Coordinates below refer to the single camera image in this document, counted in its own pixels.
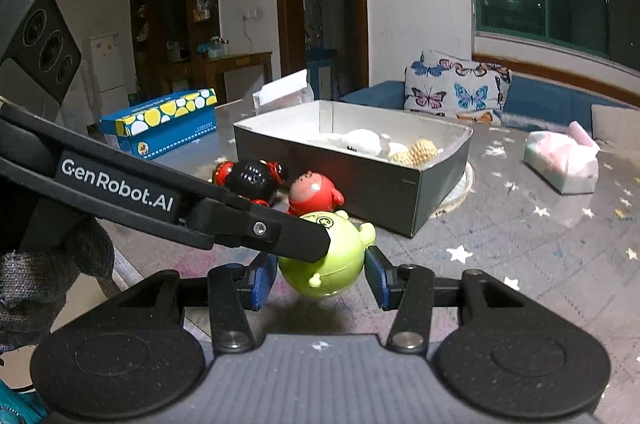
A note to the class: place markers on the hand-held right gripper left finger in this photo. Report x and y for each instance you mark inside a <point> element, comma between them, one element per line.
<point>263,278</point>

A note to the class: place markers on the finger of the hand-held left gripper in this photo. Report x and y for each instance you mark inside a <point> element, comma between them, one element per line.
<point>272,231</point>

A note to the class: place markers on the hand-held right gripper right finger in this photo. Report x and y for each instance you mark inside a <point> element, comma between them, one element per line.
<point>377,280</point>

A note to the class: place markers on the green round toy figure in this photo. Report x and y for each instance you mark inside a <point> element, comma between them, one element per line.
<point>332,274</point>

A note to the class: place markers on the grey cardboard box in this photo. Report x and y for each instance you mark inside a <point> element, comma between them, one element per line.
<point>380,199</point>

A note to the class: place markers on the person's left hand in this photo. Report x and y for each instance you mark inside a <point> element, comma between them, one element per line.
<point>45,289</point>

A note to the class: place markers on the red round toy figure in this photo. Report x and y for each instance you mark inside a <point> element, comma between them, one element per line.
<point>312,195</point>

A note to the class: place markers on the black and red toy figure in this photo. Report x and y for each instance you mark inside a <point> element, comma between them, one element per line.
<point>252,176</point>

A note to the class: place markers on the blue dotted tissue box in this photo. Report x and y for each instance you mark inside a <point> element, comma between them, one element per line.
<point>165,136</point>

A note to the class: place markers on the white refrigerator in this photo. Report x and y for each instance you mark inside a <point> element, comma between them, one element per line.
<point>107,68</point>

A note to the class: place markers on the dark wooden cabinet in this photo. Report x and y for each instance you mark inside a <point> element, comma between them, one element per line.
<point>142,68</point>

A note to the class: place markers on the white round plate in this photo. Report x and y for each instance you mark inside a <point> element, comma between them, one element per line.
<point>462,190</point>

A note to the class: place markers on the white plush toy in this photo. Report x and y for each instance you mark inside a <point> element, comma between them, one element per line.
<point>362,138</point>

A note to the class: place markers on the beige textured toy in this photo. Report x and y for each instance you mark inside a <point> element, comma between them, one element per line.
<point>421,151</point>

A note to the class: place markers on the white paper bag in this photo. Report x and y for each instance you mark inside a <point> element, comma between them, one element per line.
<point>285,91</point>

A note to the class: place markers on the glass jar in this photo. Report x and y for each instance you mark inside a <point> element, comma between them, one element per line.
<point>216,48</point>

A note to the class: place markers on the wooden side table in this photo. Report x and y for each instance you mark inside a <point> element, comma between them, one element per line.
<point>235,61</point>

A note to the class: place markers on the blue stool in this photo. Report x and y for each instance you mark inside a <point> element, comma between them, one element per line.
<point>320,58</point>

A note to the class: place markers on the butterfly print pillow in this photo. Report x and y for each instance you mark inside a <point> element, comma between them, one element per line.
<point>450,93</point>

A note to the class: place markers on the pink tissue pack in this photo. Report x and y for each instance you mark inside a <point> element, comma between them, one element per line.
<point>560,159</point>

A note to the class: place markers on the blue sofa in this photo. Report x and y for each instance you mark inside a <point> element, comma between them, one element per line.
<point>542,98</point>

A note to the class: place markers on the beige cushion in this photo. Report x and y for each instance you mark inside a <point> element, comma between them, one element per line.
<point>620,123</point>

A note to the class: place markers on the green framed window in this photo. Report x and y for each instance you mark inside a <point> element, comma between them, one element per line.
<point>575,3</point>

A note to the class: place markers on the brown door frame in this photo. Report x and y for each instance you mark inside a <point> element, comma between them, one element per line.
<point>356,3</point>

